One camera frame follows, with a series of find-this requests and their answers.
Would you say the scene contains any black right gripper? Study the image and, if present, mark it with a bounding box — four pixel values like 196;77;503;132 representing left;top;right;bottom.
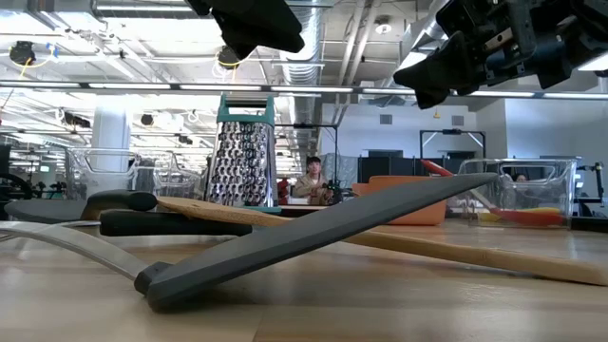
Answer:
393;0;585;110

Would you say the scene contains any wooden slotted spatula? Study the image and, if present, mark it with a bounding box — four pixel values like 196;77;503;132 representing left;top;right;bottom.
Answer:
156;196;608;287

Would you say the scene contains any clear plastic bin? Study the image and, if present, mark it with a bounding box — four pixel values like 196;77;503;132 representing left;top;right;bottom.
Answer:
457;158;579;230
65;146;206;203

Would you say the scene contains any teal metal box grater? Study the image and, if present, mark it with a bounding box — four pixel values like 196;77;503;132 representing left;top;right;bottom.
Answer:
203;93;282;215

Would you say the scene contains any square black spatula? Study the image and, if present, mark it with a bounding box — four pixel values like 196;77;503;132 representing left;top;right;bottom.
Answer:
0;172;499;314

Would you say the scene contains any black metal frame stand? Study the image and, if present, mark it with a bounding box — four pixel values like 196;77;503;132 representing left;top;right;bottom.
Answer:
419;127;487;162

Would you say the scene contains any round black spatula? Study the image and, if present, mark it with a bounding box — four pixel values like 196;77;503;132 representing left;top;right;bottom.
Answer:
56;209;254;238
3;188;160;224

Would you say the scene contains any yellow plastic spoon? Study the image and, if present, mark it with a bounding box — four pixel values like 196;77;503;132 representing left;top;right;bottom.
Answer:
477;206;562;222

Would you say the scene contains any black ceiling camera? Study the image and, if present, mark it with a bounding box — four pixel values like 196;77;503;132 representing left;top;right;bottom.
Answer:
217;46;242;70
9;40;37;67

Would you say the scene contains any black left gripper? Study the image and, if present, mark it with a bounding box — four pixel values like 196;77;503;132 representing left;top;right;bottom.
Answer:
184;0;305;61

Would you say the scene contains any orange plastic bin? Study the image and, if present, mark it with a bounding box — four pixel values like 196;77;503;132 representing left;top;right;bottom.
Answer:
351;174;447;227

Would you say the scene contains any black cabinet row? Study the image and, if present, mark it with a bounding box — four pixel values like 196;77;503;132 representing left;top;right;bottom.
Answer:
356;149;460;184

